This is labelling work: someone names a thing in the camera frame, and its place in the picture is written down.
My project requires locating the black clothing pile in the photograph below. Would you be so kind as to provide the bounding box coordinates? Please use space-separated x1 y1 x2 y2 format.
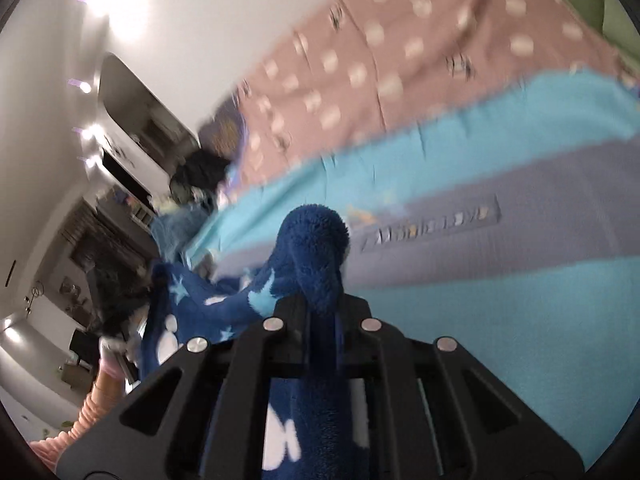
169 147 234 202

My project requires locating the person's left forearm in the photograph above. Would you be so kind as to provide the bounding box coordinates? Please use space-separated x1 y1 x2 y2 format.
29 360 128 471

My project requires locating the blue star-print fleece pajama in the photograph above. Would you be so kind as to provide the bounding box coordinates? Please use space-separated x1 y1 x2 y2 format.
137 204 372 480

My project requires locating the teal and grey bed sheet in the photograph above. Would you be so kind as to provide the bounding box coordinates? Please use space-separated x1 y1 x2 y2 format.
150 72 640 472

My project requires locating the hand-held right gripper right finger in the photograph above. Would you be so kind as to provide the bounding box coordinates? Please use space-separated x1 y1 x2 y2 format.
339 295 586 480

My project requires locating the pink polka-dot blanket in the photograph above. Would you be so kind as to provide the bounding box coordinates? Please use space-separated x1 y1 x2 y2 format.
227 0 640 197

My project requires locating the teal fleece blanket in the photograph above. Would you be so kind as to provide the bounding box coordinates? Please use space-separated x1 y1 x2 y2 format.
150 200 222 257

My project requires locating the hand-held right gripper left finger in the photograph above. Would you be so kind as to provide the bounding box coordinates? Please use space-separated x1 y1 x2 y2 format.
57 296 311 480

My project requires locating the purple patterned cloth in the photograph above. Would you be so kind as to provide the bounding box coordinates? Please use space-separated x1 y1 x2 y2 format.
197 105 251 162

